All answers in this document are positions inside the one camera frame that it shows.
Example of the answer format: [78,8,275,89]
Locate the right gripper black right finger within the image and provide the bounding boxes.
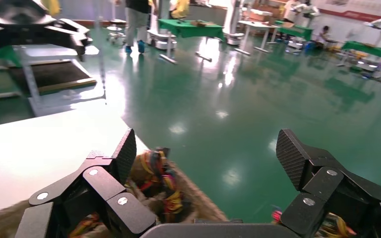
[275,128,381,238]

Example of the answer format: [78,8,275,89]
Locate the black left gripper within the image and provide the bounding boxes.
[0,0,95,63]

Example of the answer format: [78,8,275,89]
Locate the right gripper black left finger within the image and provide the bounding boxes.
[14,128,157,238]

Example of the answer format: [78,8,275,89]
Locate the multicolour wire harness bundle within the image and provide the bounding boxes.
[124,147,193,225]

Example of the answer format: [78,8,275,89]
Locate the table with green cloth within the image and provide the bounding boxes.
[0,45,23,68]

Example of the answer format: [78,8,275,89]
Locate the black mat with wooden edge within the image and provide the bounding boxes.
[10,60,98,97]

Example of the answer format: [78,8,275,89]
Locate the grey metal shelf rack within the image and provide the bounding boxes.
[0,42,108,117]

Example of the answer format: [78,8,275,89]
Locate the person in dark shirt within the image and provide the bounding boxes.
[124,0,153,55]

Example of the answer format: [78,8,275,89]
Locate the white robot with round base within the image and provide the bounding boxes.
[145,0,179,51]
[224,0,248,47]

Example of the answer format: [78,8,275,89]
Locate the yellow clothed person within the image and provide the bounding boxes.
[170,0,191,19]

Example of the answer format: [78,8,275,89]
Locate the green clothed table with boxes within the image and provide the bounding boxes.
[157,18,226,65]

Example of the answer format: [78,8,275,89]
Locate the flat cardboard box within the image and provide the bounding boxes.
[190,20,216,28]

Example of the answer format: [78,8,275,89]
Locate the white table with metal legs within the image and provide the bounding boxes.
[234,19,279,56]

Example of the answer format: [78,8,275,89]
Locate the stacked cardboard boxes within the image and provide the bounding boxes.
[248,2,285,23]

